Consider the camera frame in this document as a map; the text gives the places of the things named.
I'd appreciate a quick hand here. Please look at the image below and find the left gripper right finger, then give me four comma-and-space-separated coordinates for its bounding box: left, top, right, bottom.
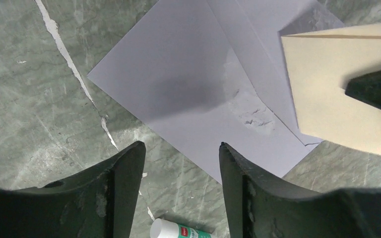
219, 143, 381, 238

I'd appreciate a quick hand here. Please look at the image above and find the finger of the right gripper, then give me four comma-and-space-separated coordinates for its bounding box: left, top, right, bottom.
345, 70, 381, 110

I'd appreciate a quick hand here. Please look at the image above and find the green white glue stick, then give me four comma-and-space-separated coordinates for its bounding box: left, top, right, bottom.
150, 218, 216, 238

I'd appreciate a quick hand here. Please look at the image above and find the tan paper letter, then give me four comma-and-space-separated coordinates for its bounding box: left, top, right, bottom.
281, 23, 381, 155

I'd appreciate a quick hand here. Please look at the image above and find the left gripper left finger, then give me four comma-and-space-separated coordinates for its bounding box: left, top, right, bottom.
0, 141, 146, 238

